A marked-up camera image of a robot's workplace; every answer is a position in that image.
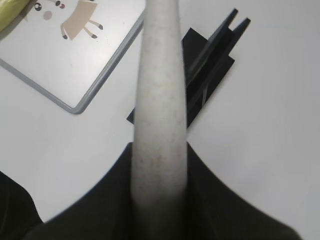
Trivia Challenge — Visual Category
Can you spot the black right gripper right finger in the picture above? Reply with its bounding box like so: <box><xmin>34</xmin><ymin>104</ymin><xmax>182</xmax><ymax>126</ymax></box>
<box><xmin>186</xmin><ymin>145</ymin><xmax>301</xmax><ymax>240</ymax></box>

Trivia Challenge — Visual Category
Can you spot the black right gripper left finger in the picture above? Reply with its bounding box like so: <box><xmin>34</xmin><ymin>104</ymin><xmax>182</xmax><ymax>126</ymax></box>
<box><xmin>0</xmin><ymin>143</ymin><xmax>133</xmax><ymax>240</ymax></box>

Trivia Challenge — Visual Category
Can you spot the cleaver knife with white handle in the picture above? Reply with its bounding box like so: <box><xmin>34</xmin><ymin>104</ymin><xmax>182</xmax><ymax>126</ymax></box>
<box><xmin>130</xmin><ymin>0</ymin><xmax>187</xmax><ymax>240</ymax></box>

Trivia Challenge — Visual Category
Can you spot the black knife stand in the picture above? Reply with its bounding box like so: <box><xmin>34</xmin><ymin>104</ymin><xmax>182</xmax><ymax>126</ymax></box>
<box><xmin>126</xmin><ymin>8</ymin><xmax>252</xmax><ymax>131</ymax></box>

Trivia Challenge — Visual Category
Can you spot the white grey deer cutting board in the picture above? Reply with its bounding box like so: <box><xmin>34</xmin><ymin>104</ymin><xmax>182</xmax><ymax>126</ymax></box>
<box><xmin>0</xmin><ymin>0</ymin><xmax>146</xmax><ymax>114</ymax></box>

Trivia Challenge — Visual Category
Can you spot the yellow plastic banana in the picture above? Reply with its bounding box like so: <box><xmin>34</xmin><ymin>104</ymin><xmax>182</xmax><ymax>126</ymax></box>
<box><xmin>0</xmin><ymin>0</ymin><xmax>30</xmax><ymax>32</ymax></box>

